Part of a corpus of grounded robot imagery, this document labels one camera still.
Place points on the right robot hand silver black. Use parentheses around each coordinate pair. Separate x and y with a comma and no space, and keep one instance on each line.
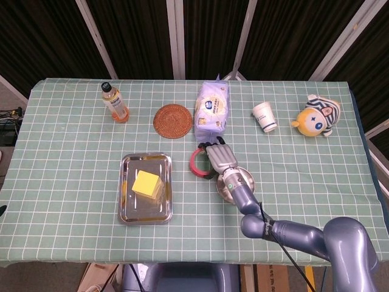
(222,158)

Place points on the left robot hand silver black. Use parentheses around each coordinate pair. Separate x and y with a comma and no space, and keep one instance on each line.
(2,210)

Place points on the red tape roll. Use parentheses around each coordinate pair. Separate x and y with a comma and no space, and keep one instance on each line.
(193,165)

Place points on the yellow cube block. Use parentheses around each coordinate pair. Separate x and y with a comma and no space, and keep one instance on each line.
(145,184)

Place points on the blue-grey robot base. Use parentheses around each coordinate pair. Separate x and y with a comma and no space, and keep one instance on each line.
(182,278)

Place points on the round steel plate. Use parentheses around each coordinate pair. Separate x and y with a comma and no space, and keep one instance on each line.
(247,179)

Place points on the purple bread bag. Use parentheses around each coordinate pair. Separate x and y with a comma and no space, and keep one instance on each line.
(211,112)

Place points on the white paper cup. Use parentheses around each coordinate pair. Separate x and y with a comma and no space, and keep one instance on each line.
(266,118)

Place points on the round woven rattan coaster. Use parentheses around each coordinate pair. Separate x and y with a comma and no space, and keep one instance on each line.
(173,121)

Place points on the green checked tablecloth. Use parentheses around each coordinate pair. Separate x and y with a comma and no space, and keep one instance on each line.
(76,170)

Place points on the rectangular steel tray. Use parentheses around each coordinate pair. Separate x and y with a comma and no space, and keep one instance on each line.
(146,213)

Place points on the yellow plush toy striped hat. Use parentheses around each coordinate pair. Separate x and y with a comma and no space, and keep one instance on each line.
(317,118)

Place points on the brown cardboard box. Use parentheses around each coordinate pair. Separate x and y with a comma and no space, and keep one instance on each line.
(97,278)
(273,278)

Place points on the orange juice bottle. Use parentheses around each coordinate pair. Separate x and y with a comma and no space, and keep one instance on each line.
(115,105)

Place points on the white partition post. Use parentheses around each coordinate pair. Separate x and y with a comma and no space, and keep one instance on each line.
(176,39)
(243,39)
(340,45)
(97,39)

